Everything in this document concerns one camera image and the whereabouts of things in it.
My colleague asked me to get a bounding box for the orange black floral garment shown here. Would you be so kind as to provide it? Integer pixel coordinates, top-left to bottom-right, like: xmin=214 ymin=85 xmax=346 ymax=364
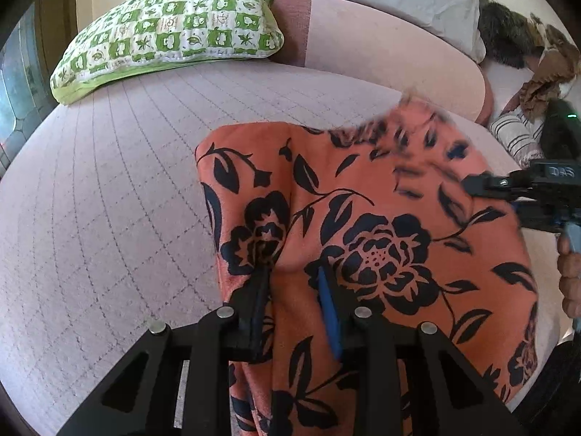
xmin=195 ymin=93 xmax=541 ymax=436

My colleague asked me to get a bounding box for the dark furry cloth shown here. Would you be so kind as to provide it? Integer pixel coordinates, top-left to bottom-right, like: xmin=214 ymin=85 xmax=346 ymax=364
xmin=478 ymin=1 xmax=552 ymax=70

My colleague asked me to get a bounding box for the grey pillow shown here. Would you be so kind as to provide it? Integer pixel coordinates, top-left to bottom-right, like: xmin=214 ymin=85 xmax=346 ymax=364
xmin=320 ymin=0 xmax=487 ymax=63

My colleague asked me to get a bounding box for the brown crumpled cloth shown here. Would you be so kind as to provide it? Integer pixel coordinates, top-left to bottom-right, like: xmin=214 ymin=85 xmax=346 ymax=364
xmin=517 ymin=25 xmax=581 ymax=121

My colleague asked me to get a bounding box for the window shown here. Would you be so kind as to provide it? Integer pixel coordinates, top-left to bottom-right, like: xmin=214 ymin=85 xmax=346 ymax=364
xmin=0 ymin=2 xmax=57 ymax=175

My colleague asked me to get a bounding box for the person's right hand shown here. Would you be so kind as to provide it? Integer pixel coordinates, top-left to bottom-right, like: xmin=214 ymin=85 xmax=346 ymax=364
xmin=557 ymin=231 xmax=581 ymax=319

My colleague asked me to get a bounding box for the quilted bed mattress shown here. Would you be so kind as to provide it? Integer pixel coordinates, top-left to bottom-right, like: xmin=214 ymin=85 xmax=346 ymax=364
xmin=0 ymin=57 xmax=573 ymax=436

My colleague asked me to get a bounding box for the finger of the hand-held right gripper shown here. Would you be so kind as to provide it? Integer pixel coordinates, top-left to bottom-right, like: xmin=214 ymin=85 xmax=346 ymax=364
xmin=511 ymin=202 xmax=568 ymax=233
xmin=462 ymin=171 xmax=518 ymax=199

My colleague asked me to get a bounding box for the white striped cloth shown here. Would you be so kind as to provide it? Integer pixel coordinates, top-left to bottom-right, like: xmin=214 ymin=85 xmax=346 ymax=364
xmin=489 ymin=111 xmax=552 ymax=169

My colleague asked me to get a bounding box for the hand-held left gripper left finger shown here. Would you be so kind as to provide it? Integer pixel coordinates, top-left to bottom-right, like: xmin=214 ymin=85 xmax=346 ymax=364
xmin=54 ymin=266 xmax=277 ymax=436

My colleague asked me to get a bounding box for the person's dark clothing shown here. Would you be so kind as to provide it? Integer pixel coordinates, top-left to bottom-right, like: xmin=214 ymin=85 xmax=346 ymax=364
xmin=511 ymin=350 xmax=581 ymax=436

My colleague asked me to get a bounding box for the pink bolster pillow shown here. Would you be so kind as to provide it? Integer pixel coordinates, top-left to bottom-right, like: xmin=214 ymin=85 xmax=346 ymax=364
xmin=270 ymin=0 xmax=496 ymax=125

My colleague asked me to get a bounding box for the green white patterned pillow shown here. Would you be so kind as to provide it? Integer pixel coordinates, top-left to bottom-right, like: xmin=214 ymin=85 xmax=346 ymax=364
xmin=49 ymin=0 xmax=286 ymax=106

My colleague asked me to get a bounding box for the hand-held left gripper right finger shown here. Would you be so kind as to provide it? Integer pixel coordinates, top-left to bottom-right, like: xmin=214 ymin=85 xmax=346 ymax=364
xmin=317 ymin=265 xmax=529 ymax=436

